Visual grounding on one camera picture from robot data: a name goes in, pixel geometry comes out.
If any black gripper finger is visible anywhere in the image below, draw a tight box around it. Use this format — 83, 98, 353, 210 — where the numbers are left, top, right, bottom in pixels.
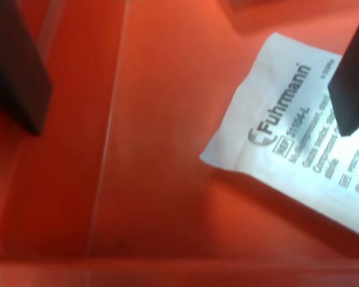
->
0, 0, 53, 137
327, 0, 359, 137

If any white Fuhrmann gauze pack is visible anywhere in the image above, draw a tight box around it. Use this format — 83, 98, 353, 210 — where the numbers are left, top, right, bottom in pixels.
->
199, 31, 359, 243

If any red plastic crate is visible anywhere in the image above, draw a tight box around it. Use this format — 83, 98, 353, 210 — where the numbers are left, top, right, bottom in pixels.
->
0, 0, 359, 287

